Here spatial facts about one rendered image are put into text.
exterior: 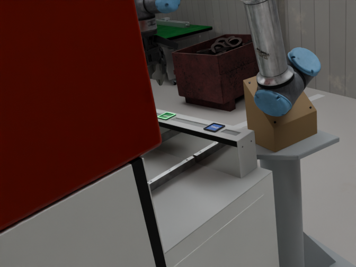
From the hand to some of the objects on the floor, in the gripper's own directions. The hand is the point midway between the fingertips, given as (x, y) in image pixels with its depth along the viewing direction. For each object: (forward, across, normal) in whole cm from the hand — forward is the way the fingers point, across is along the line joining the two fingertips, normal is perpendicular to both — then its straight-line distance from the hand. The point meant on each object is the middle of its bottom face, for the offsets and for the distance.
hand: (161, 81), depth 149 cm
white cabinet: (+111, -2, -26) cm, 114 cm away
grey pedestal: (+111, +36, +37) cm, 122 cm away
